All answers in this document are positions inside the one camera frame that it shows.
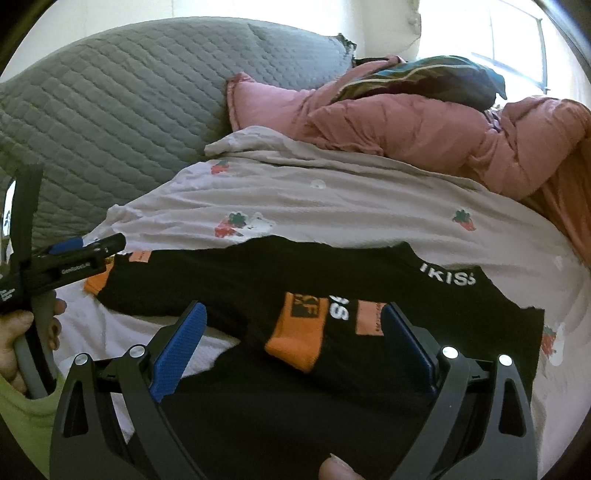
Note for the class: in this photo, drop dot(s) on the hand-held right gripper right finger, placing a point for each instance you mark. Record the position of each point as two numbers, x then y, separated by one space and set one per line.
410 350

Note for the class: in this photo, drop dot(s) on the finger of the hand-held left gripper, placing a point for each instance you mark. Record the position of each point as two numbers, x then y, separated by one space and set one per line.
67 245
87 261

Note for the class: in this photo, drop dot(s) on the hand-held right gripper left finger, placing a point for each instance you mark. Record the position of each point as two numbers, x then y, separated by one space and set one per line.
179 351

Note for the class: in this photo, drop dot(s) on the black clothes with orange patches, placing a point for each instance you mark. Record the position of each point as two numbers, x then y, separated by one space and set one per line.
258 286

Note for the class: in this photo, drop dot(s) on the person's left forearm green sleeve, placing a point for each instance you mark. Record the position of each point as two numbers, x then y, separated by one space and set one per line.
27 429

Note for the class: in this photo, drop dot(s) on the person's left hand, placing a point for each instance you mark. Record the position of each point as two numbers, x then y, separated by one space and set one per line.
11 337

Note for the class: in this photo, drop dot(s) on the person's right hand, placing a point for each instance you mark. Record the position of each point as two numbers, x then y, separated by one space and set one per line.
339 468

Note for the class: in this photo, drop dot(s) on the grey quilted bed cover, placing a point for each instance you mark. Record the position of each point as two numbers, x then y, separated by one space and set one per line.
124 110

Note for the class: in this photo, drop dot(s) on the strawberry bear printed blanket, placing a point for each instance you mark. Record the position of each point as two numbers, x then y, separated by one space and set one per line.
323 207

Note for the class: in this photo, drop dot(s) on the orange cloth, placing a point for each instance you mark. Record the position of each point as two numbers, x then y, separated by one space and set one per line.
572 207

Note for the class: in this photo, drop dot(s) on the pink duvet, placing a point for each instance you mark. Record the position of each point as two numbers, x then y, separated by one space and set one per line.
415 129

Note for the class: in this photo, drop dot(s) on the pink pillow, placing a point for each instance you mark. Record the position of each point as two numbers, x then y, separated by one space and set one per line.
272 108

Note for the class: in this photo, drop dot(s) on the dark teal pillow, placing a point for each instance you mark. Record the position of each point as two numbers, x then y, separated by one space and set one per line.
429 81

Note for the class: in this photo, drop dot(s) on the bright window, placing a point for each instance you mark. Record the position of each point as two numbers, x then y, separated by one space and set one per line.
503 32

